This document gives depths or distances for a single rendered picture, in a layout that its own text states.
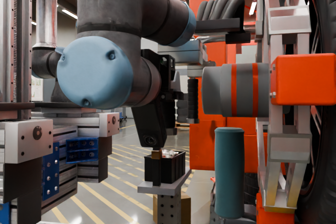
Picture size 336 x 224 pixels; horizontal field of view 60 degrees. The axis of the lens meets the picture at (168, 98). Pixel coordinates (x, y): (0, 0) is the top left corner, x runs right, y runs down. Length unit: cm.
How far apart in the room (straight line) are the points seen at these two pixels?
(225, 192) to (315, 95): 54
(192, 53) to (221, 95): 16
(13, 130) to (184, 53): 41
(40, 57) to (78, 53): 105
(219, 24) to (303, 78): 22
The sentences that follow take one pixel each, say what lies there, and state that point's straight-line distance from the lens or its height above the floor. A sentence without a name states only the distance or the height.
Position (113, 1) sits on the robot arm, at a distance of 33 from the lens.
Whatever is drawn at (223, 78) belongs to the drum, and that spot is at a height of 88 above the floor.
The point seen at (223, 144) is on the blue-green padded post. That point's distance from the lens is 87.
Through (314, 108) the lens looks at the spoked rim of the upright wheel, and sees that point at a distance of 70.
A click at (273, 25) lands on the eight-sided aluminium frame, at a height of 95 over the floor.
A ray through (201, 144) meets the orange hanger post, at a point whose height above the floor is 63.
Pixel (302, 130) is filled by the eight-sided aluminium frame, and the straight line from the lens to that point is 52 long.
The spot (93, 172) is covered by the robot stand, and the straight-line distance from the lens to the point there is 120.
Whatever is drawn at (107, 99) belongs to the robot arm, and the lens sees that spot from 30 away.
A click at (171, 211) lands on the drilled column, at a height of 28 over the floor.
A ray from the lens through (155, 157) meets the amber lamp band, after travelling 128.
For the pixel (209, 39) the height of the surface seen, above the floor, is 99.
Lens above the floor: 82
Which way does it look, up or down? 1 degrees up
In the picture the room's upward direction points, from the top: straight up
